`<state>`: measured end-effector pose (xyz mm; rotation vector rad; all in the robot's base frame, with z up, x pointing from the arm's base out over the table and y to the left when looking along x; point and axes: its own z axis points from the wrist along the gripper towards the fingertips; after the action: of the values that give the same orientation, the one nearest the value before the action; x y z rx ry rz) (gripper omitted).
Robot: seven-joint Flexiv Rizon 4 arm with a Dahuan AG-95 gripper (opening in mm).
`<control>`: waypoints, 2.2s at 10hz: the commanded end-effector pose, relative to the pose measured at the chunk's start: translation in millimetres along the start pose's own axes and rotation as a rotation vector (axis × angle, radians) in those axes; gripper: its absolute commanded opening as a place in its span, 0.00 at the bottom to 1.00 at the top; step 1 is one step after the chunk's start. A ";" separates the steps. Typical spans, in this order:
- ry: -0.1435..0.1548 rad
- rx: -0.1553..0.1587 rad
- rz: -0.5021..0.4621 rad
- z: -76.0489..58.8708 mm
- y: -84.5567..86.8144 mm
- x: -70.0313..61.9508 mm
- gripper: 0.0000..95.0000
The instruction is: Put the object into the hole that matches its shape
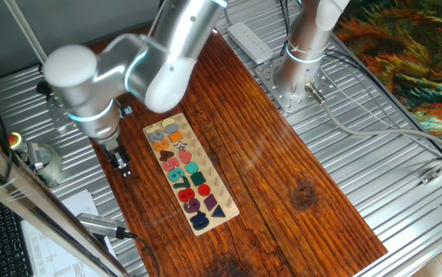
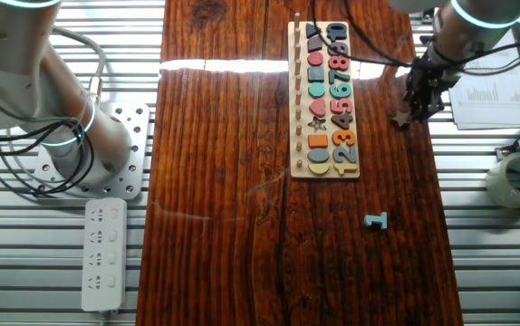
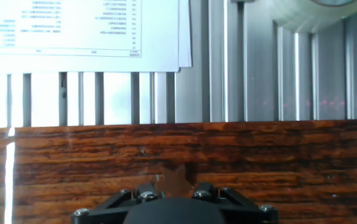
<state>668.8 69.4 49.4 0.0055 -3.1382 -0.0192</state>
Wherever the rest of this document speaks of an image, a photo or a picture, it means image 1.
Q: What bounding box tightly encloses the orange number three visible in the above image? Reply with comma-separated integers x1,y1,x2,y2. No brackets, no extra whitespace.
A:
152,138,170,152

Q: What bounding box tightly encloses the printed paper sheet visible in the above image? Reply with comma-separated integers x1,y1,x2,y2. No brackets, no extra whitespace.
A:
20,188,119,277

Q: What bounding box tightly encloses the silver ribbed camera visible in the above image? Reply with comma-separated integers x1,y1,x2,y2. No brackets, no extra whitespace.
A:
75,212,128,240

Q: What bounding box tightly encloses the pink number five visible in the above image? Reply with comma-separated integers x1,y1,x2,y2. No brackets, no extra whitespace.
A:
162,158,181,172

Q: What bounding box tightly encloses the navy triangle piece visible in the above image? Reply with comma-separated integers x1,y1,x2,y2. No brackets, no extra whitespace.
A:
209,204,226,219

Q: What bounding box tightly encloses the grey metal clamp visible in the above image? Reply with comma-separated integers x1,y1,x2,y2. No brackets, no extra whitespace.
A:
25,141,45,171

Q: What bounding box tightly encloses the wooden shape puzzle board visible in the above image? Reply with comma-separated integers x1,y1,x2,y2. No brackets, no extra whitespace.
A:
142,112,240,237

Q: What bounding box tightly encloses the dark green square piece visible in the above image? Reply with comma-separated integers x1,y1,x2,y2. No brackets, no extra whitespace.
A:
189,171,207,187

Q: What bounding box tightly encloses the steel frame bar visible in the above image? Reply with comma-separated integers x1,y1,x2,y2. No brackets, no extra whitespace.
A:
0,111,130,277

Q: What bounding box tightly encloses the purple diamond piece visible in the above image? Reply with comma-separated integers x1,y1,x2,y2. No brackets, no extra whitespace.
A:
203,193,219,212

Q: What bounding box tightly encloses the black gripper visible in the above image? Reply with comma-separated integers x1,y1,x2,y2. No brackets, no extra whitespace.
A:
103,137,134,179

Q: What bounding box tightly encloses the red number eight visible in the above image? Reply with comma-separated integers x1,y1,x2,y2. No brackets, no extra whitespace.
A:
177,187,196,203

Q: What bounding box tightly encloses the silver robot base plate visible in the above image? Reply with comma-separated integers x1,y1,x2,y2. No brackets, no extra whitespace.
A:
254,57,340,115

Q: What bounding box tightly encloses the purple number nine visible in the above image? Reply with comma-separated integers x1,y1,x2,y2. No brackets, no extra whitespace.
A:
182,197,202,215

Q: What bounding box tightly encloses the white power strip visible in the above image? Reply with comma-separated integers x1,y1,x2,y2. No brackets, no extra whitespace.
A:
227,22,274,65

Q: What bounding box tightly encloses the grey cable with metal connector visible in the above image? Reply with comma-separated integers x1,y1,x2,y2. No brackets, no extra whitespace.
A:
304,82,442,165

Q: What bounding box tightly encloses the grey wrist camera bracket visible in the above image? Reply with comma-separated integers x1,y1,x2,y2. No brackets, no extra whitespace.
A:
47,94,76,135

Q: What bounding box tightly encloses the red emergency stop button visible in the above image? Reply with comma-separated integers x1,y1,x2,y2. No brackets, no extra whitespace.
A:
7,132,28,155

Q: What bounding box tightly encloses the black camera cable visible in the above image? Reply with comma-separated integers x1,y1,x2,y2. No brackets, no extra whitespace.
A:
122,229,161,277

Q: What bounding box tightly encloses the clear tape roll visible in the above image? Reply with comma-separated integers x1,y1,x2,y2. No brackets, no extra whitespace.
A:
32,144,65,189

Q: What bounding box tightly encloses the colourful patterned cloth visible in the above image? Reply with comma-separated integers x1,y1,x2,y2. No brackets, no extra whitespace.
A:
334,0,442,136

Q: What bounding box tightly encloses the teal number six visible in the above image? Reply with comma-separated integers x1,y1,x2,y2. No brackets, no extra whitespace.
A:
167,167,186,182

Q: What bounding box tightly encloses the dark green number seven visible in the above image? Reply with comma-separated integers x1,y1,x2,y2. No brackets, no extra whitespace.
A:
172,176,192,190

